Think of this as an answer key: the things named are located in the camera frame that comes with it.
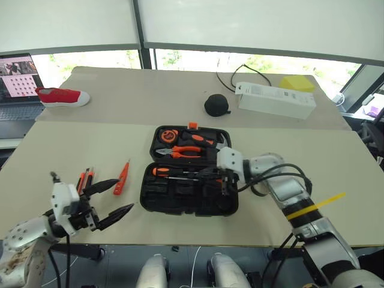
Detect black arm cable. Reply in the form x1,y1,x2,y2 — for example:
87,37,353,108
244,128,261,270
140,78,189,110
236,163,313,198
47,232,73,288

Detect orange tester pen screwdriver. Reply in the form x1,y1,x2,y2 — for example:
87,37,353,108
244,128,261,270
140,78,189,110
113,158,131,196

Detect thin black cable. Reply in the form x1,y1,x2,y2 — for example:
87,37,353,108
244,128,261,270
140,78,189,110
216,63,272,94

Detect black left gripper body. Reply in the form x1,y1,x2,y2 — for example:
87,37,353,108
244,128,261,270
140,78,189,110
67,194,102,232

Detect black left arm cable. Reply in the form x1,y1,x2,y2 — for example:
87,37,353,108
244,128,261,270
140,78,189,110
47,232,73,288

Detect black plastic tool case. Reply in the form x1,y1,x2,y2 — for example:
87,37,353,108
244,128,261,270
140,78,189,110
139,122,240,218

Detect black table frame bar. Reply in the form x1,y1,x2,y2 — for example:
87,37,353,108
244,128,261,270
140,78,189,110
50,243,105,261

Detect orange handled pliers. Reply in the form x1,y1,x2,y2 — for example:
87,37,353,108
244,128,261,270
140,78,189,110
155,145,203,159

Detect thin white cable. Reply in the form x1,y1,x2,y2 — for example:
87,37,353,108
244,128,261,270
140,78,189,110
190,245,202,288

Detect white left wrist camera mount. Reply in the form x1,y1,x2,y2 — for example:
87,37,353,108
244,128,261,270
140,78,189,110
50,181,81,236

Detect grey laptop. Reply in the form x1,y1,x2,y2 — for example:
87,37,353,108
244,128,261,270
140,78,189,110
0,53,46,122

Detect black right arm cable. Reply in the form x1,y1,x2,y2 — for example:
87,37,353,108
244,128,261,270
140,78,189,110
236,163,313,198

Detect yellow box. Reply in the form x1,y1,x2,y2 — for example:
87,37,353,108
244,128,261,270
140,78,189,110
279,74,316,92

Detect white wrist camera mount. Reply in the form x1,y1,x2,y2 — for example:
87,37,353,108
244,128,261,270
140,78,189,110
216,146,245,178
50,181,81,236

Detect long white cardboard box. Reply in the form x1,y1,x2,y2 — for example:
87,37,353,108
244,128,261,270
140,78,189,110
235,81,317,121

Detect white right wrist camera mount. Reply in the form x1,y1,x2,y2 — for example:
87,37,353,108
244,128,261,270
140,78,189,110
216,146,245,178

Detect orange black handled screwdriver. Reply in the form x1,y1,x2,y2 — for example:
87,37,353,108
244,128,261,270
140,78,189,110
152,166,201,182

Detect dark window frame post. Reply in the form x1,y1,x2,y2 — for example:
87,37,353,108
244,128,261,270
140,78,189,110
131,0,157,70

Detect black office chair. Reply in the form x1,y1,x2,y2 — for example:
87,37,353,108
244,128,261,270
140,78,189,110
359,109,384,164

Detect orange black tape measure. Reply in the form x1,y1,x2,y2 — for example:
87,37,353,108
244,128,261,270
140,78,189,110
160,128,179,143

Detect black round pouch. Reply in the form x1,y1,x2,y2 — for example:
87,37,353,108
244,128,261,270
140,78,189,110
203,93,232,117

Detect orange black handled hammer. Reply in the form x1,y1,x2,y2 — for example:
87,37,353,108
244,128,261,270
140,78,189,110
181,131,232,150

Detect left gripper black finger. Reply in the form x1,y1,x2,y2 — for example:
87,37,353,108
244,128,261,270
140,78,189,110
82,178,121,197
97,202,136,232

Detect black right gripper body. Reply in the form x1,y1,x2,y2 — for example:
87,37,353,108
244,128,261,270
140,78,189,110
220,169,240,198

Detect wide white roller blind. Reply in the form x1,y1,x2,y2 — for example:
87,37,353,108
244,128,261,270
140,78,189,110
138,0,384,62

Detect yellow tape strip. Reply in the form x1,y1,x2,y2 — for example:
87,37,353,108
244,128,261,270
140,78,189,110
286,191,347,220

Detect red canvas shoe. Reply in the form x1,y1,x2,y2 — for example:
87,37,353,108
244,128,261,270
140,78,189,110
35,87,91,108

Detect silver rounded robot leg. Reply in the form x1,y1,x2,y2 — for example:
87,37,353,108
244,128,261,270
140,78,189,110
136,253,169,288
207,252,251,288

